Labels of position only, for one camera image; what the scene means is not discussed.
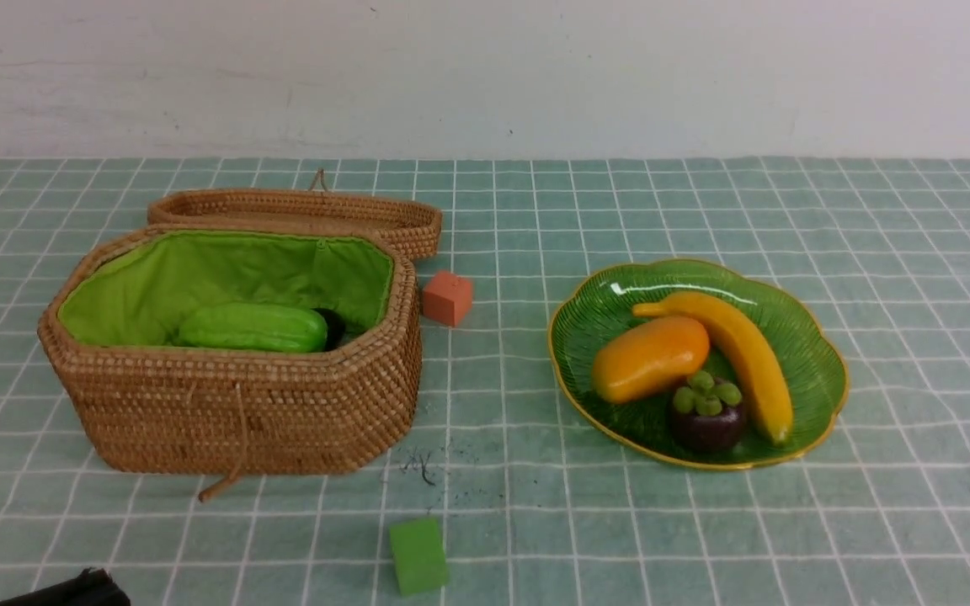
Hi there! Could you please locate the woven wicker basket lid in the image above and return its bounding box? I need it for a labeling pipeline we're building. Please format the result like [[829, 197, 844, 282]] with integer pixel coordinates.
[[147, 188, 443, 260]]

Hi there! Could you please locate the purple plastic mangosteen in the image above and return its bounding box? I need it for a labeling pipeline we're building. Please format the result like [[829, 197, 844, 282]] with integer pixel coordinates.
[[667, 369, 748, 455]]

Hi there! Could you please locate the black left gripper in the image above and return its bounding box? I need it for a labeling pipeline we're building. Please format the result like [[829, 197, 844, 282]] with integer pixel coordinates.
[[0, 568, 131, 606]]

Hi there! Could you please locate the orange plastic mango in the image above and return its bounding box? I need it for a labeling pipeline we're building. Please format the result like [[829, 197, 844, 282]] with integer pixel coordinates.
[[590, 316, 711, 404]]

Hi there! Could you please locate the green plastic cucumber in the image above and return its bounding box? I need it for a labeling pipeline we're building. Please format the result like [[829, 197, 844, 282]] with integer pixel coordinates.
[[174, 300, 328, 354]]

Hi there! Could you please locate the orange foam cube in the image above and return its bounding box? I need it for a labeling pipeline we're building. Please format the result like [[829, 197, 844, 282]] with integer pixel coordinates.
[[421, 271, 474, 327]]

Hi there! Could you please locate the green glass leaf plate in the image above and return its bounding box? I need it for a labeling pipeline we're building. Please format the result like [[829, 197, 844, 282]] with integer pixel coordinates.
[[547, 258, 850, 470]]

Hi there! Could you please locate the teal checkered tablecloth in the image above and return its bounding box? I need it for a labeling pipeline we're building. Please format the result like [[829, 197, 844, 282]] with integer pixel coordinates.
[[0, 157, 970, 605]]

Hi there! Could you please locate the woven wicker basket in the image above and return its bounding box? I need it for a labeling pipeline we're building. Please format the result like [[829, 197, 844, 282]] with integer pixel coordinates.
[[37, 223, 423, 476]]

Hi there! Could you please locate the green foam cube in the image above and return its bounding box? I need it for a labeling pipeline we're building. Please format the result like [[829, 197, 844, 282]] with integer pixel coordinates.
[[389, 515, 450, 596]]

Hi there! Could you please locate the yellow plastic banana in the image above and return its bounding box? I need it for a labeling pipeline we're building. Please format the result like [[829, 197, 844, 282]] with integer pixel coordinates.
[[632, 290, 794, 446]]

